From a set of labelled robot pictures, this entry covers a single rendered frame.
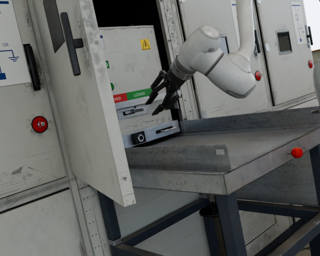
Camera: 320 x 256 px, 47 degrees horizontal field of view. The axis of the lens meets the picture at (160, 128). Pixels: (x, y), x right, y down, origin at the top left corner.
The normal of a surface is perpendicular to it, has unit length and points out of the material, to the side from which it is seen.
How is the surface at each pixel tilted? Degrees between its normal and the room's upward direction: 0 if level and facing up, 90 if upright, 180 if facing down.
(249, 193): 90
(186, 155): 90
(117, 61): 90
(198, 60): 117
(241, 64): 70
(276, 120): 90
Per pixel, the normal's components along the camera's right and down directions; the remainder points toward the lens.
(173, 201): 0.66, -0.07
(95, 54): 0.41, 0.00
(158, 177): -0.72, 0.22
